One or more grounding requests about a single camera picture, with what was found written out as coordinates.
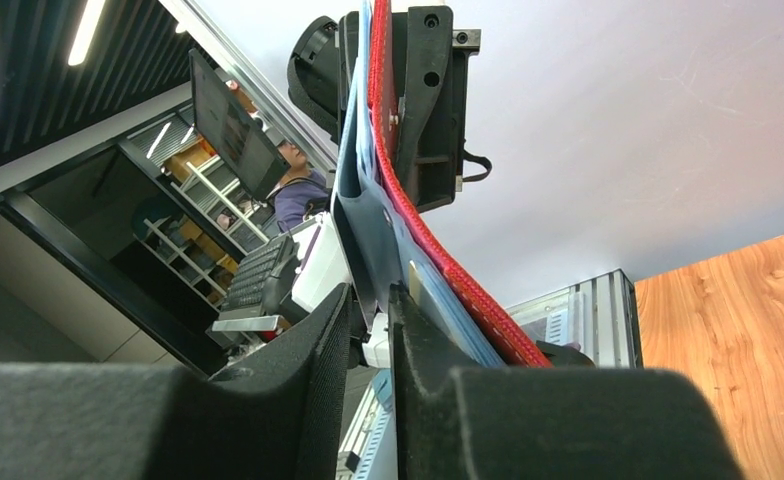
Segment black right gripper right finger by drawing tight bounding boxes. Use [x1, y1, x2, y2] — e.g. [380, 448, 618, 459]
[389, 286, 743, 479]

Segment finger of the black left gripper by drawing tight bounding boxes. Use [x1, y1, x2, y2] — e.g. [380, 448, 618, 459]
[392, 5, 482, 213]

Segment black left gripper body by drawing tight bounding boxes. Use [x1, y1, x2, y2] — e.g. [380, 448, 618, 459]
[287, 11, 359, 145]

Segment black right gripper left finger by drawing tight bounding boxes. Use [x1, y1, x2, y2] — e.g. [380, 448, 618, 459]
[0, 284, 353, 479]

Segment red leather card holder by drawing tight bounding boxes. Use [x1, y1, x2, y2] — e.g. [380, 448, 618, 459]
[369, 1, 552, 368]

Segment white cards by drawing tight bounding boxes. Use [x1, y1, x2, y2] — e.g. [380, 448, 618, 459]
[333, 1, 511, 367]

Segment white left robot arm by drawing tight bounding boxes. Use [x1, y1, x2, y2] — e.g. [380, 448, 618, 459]
[287, 1, 501, 366]

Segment tilted monitor screen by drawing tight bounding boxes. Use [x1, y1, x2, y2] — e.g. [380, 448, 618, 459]
[188, 49, 290, 201]

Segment person in purple shirt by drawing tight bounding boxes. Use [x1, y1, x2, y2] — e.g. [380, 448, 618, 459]
[268, 140, 331, 233]

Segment black keyboard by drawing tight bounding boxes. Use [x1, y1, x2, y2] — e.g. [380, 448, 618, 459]
[219, 234, 300, 320]

